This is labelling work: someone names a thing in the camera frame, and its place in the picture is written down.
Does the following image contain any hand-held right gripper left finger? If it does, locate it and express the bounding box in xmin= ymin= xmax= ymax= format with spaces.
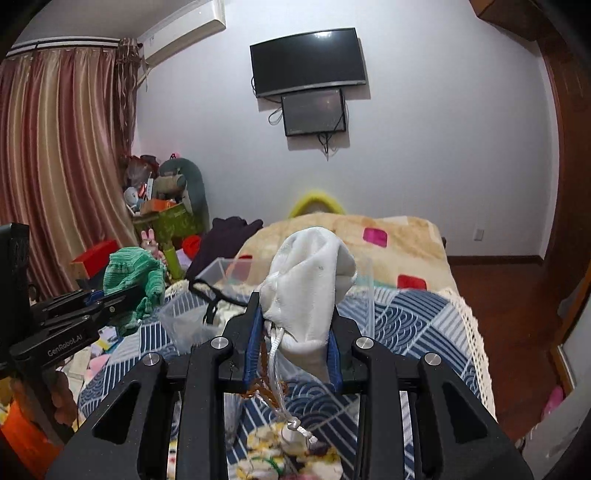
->
xmin=60 ymin=291 xmax=265 ymax=480

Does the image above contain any large clear plastic box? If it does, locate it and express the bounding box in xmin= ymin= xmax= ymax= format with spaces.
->
xmin=194 ymin=257 xmax=375 ymax=340

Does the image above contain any wooden wardrobe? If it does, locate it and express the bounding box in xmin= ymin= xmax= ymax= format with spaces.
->
xmin=470 ymin=0 xmax=557 ymax=43

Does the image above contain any wooden door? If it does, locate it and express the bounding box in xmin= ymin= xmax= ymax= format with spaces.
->
xmin=536 ymin=37 xmax=591 ymax=324

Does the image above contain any wall-mounted black television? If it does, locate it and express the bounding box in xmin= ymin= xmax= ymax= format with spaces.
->
xmin=250 ymin=28 xmax=368 ymax=99

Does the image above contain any yellow plush item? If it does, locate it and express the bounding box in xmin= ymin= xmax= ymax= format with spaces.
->
xmin=289 ymin=189 xmax=346 ymax=218

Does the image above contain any red cloth item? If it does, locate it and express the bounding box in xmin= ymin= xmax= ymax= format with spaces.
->
xmin=181 ymin=235 xmax=204 ymax=260

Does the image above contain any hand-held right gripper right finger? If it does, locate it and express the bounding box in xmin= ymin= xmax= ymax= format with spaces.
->
xmin=327 ymin=305 xmax=533 ymax=480

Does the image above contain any small black wall monitor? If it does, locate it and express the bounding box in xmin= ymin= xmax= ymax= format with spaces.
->
xmin=281 ymin=89 xmax=347 ymax=138

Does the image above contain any white cloth garment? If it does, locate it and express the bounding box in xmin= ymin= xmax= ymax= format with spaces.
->
xmin=256 ymin=227 xmax=358 ymax=450

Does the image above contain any green knitted cloth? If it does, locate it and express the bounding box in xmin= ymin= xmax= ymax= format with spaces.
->
xmin=102 ymin=247 xmax=167 ymax=337

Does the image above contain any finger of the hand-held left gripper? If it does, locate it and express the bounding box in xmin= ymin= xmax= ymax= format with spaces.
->
xmin=9 ymin=304 xmax=145 ymax=367
xmin=30 ymin=283 xmax=156 ymax=325

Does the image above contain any black strap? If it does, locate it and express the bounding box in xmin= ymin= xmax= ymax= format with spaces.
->
xmin=188 ymin=277 xmax=249 ymax=325

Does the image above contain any orange bag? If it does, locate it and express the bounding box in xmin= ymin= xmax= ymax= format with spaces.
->
xmin=0 ymin=401 xmax=63 ymax=480

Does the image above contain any pink striped curtain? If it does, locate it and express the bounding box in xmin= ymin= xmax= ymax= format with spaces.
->
xmin=0 ymin=45 xmax=141 ymax=301

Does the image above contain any dark purple garment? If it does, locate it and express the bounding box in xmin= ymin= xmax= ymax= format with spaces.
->
xmin=186 ymin=217 xmax=264 ymax=280

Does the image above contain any pink rabbit plush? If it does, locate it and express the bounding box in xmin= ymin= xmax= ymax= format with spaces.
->
xmin=140 ymin=228 xmax=161 ymax=260

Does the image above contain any small clear plastic container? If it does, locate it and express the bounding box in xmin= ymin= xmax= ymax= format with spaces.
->
xmin=158 ymin=294 xmax=223 ymax=355

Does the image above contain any pink plastic item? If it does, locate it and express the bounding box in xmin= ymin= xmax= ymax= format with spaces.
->
xmin=542 ymin=385 xmax=567 ymax=420

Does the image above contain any red box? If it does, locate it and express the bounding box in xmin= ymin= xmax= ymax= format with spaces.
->
xmin=71 ymin=239 xmax=119 ymax=278

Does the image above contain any curtain rod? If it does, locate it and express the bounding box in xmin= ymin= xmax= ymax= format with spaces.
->
xmin=8 ymin=38 xmax=139 ymax=57

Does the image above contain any person's left hand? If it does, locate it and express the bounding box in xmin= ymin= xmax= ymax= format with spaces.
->
xmin=50 ymin=368 xmax=78 ymax=426

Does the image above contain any white air conditioner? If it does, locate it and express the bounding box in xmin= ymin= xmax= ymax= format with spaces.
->
xmin=137 ymin=0 xmax=228 ymax=66

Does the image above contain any green cylinder bottle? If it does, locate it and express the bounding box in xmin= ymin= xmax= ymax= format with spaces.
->
xmin=164 ymin=244 xmax=186 ymax=281

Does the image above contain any beige blanket with coloured squares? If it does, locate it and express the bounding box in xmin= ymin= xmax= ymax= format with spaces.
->
xmin=235 ymin=215 xmax=461 ymax=297

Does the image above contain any green plush toy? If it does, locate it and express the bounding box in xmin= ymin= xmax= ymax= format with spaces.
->
xmin=154 ymin=157 xmax=209 ymax=232

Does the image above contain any blue patterned quilt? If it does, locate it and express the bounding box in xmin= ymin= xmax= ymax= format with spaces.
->
xmin=78 ymin=281 xmax=498 ymax=480

